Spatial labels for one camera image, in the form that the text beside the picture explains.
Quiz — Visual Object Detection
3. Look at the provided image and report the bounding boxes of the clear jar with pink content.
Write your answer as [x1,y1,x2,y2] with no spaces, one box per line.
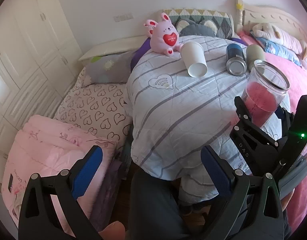
[242,60,290,127]

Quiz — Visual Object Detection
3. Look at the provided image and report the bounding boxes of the pale green cup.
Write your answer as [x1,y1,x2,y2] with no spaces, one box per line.
[246,44,266,71]

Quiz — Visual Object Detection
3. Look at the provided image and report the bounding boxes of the white paper cup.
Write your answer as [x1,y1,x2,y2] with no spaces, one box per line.
[180,41,208,78]

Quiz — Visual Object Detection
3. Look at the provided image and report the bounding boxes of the person's left hand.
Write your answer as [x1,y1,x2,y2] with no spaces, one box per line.
[99,221,126,240]

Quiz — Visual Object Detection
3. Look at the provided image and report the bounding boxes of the pink fleece blanket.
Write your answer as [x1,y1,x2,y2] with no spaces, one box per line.
[237,29,307,235]

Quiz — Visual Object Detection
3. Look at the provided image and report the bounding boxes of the folded pink quilt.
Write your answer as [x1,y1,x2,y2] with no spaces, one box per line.
[2,115,117,224]

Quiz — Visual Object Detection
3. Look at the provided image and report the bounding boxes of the blue black metal can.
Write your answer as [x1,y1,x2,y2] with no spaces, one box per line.
[226,43,247,76]

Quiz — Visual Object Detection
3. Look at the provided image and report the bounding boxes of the heart pattern bed sheet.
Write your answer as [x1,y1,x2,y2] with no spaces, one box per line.
[54,69,132,152]

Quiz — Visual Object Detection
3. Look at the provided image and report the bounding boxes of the blue cartoon pillow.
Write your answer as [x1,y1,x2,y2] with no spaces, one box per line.
[255,37,302,67]

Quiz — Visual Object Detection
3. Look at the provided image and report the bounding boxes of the long pink white plush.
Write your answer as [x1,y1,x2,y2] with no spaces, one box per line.
[250,23,307,64]

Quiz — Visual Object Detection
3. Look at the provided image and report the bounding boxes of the diamond pattern quilted cushion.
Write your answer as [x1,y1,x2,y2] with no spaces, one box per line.
[162,8,235,39]

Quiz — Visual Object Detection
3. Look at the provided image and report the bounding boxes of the cream wooden headboard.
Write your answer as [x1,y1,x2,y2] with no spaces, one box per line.
[234,0,307,43]

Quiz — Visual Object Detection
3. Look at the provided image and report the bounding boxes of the grey cat plush pillow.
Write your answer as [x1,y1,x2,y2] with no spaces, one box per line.
[176,19,218,37]

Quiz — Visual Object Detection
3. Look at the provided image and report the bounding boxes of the large pink bunny plush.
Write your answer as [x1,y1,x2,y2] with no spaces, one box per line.
[144,12,181,57]

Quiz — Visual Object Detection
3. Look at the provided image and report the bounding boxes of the grey floral pillow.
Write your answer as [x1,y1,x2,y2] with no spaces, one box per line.
[82,50,135,87]

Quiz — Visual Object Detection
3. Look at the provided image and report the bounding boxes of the cream wardrobe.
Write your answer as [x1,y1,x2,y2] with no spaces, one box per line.
[0,0,82,181]

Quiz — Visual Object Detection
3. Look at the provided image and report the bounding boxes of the wall socket plate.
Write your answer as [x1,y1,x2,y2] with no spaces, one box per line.
[113,13,133,22]

